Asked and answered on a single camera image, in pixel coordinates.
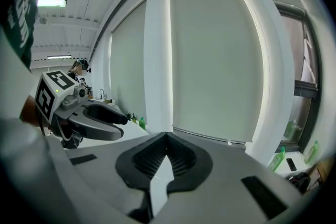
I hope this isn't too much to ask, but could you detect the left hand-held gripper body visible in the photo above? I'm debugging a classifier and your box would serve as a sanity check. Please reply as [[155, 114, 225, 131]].
[[35, 69, 91, 150]]

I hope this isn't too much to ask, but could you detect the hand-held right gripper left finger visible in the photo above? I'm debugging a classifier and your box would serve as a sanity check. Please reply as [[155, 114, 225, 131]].
[[48, 132, 169, 224]]

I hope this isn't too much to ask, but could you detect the person's dark green shirt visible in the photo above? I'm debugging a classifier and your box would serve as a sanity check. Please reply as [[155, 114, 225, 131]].
[[0, 0, 43, 73]]

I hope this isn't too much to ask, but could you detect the person's left forearm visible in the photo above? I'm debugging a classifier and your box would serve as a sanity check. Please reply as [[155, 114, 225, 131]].
[[19, 95, 40, 127]]

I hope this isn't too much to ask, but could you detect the dark framed window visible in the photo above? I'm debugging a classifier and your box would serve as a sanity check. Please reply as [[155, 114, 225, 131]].
[[272, 1, 323, 154]]

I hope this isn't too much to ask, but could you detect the cardboard box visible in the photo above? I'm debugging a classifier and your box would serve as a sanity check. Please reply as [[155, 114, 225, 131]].
[[309, 158, 330, 185]]

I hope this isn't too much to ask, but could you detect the black bag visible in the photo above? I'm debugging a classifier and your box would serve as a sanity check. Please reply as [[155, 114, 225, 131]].
[[288, 172, 312, 194]]

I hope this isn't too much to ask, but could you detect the black phone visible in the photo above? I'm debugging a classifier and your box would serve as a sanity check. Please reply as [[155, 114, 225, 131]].
[[286, 157, 297, 172]]

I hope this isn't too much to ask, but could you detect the rectangular ceiling light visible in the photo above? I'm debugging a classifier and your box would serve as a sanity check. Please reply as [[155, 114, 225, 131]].
[[36, 0, 68, 8]]

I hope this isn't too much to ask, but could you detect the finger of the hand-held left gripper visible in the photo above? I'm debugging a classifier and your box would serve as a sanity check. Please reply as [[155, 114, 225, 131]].
[[68, 114, 124, 141], [80, 100, 129, 125]]

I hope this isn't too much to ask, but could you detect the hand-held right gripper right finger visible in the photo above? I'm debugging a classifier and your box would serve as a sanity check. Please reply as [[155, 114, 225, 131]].
[[156, 132, 303, 224]]

